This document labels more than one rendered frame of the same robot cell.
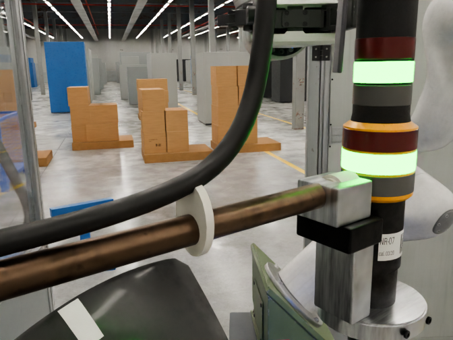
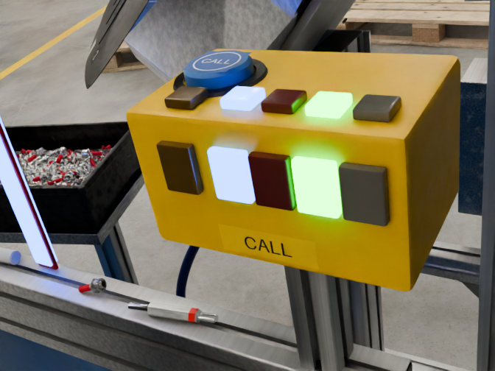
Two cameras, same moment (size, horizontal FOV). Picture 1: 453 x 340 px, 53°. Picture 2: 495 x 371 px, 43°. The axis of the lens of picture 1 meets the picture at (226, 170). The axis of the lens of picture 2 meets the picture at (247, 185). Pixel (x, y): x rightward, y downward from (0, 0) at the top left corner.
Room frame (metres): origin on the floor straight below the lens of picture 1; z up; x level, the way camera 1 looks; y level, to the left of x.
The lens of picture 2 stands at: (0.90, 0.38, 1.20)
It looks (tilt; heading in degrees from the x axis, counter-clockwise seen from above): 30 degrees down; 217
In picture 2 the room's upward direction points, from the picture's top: 11 degrees counter-clockwise
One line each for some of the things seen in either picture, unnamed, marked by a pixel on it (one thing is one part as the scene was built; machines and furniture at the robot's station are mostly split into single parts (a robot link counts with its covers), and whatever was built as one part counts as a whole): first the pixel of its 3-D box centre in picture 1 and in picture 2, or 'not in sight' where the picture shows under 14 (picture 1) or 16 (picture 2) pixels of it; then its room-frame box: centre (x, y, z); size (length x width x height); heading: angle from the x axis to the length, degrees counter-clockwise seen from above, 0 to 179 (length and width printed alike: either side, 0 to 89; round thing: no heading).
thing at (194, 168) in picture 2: not in sight; (180, 167); (0.68, 0.17, 1.04); 0.02 x 0.01 x 0.03; 92
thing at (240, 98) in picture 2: not in sight; (242, 98); (0.65, 0.20, 1.08); 0.02 x 0.02 x 0.01; 2
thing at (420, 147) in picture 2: not in sight; (300, 163); (0.62, 0.21, 1.02); 0.16 x 0.10 x 0.11; 92
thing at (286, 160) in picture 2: not in sight; (272, 180); (0.67, 0.23, 1.04); 0.02 x 0.01 x 0.03; 92
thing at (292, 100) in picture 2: not in sight; (283, 101); (0.65, 0.23, 1.08); 0.02 x 0.02 x 0.01; 2
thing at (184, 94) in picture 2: not in sight; (186, 97); (0.66, 0.17, 1.08); 0.02 x 0.02 x 0.01; 2
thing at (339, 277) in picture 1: (363, 247); not in sight; (0.27, -0.09, 1.49); 0.09 x 0.07 x 0.10; 127
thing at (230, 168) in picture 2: not in sight; (231, 174); (0.68, 0.20, 1.04); 0.02 x 0.01 x 0.03; 92
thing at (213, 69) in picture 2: not in sight; (219, 72); (0.62, 0.17, 1.08); 0.04 x 0.04 x 0.02
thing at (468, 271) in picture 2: not in sight; (423, 256); (0.13, 0.12, 0.56); 0.19 x 0.04 x 0.04; 92
